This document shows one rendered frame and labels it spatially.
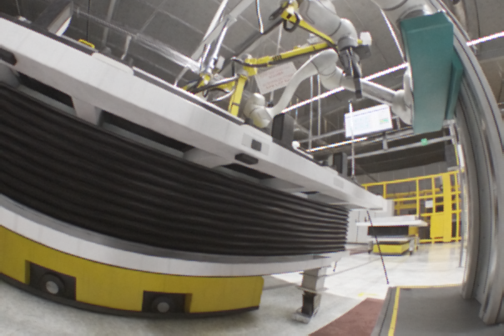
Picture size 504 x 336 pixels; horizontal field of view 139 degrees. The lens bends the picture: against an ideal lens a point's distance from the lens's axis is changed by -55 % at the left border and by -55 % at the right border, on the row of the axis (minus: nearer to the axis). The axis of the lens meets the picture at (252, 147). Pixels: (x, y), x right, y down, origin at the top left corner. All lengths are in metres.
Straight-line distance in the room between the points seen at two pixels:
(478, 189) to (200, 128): 0.95
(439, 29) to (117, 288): 1.41
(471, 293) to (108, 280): 1.36
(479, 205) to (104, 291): 1.46
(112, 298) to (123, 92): 0.83
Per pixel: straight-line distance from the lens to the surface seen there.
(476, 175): 0.92
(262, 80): 1.67
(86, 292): 1.02
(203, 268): 0.71
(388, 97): 1.33
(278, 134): 0.78
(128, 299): 1.03
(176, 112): 0.50
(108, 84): 0.49
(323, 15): 0.87
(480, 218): 0.90
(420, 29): 0.65
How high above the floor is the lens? 0.59
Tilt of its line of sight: 21 degrees up
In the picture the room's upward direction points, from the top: 10 degrees clockwise
